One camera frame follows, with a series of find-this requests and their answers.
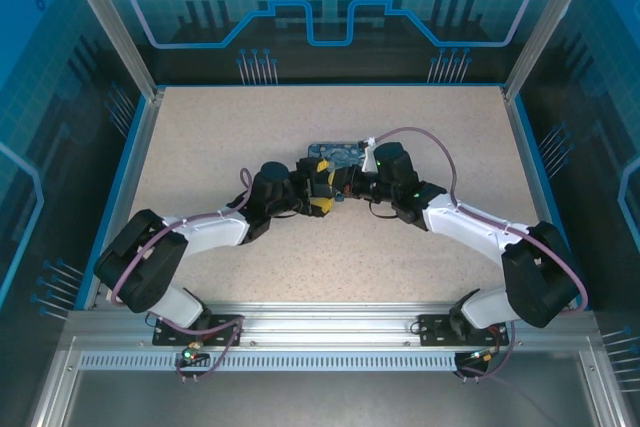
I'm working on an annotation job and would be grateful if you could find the starry night print box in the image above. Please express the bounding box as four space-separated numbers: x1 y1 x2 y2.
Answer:
305 140 369 169

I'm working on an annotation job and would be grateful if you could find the connector with indicator light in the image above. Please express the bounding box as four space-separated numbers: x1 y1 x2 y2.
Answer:
467 344 503 364
180 340 210 367

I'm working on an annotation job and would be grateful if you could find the grey metal shelf panel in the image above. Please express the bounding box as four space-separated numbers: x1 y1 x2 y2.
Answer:
59 369 601 427

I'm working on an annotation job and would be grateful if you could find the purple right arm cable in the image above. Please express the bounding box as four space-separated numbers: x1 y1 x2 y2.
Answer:
372 126 590 382

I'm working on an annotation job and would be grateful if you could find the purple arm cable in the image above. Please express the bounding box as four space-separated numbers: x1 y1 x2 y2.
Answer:
110 166 254 384
372 126 590 382

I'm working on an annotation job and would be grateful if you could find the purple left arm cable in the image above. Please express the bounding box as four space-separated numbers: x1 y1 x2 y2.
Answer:
110 166 254 384

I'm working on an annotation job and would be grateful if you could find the aluminium front rail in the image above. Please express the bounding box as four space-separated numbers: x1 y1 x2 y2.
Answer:
64 300 599 348

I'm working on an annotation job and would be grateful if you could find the aluminium table side rail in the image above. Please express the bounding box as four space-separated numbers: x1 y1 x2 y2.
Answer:
82 88 167 312
501 88 576 312

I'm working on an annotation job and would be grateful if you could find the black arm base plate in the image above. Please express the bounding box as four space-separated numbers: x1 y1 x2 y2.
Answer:
152 314 245 348
417 313 511 348

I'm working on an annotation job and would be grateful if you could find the slotted cable duct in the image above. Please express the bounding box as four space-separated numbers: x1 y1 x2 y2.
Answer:
78 350 481 373

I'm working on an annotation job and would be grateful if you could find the aluminium frame post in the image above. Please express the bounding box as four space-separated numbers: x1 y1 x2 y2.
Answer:
53 0 167 101
501 0 604 102

